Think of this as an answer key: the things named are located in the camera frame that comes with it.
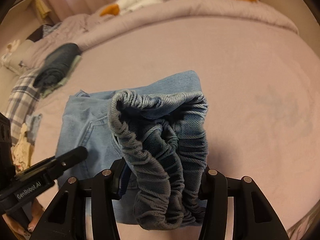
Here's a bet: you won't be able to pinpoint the small blue folded cloth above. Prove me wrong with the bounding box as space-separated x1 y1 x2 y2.
25 114 42 144

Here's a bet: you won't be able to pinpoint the pink quilted comforter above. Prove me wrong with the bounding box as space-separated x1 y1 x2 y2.
22 0 299 69

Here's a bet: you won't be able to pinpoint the cream pillow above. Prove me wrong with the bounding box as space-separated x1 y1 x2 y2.
1 40 34 76

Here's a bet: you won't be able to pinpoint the person's left hand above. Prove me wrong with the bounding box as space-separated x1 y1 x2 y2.
2 199 44 239

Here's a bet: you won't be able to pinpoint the blue plaid pillow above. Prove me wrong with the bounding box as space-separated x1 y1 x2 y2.
5 69 40 146

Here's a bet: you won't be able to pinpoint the yellow floral cloth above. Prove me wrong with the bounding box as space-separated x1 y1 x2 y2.
11 124 34 173

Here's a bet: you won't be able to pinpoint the pink bed sheet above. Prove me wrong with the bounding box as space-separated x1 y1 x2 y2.
32 16 319 239

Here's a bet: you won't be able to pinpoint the light green folded cloth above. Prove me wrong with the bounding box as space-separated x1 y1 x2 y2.
41 55 82 98

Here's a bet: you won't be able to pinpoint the light blue denim jeans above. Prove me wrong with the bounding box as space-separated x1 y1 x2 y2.
56 70 208 230

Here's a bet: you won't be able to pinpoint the dark folded jeans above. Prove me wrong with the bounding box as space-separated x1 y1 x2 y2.
33 43 81 89

